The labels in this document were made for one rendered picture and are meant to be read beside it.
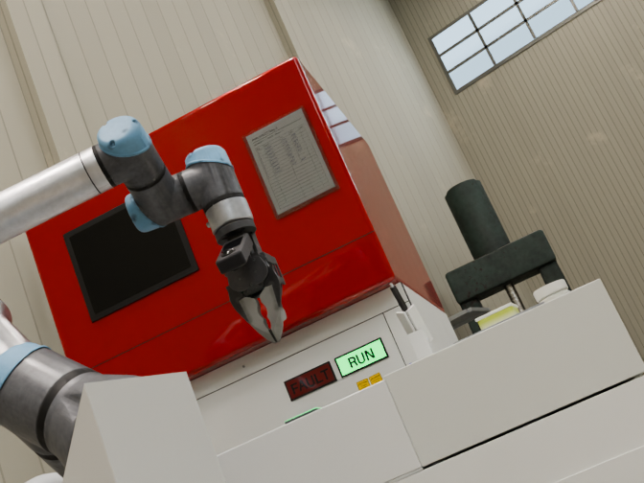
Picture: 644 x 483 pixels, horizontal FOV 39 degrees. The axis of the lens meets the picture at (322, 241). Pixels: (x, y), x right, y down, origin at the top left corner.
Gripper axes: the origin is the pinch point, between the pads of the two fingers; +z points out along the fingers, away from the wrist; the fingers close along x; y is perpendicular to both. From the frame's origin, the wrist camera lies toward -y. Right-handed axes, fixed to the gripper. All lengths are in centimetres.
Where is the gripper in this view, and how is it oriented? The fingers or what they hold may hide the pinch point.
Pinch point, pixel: (272, 334)
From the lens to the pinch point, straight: 147.9
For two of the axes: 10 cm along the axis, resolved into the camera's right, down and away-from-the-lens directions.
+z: 3.8, 8.8, -2.8
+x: -8.8, 4.3, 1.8
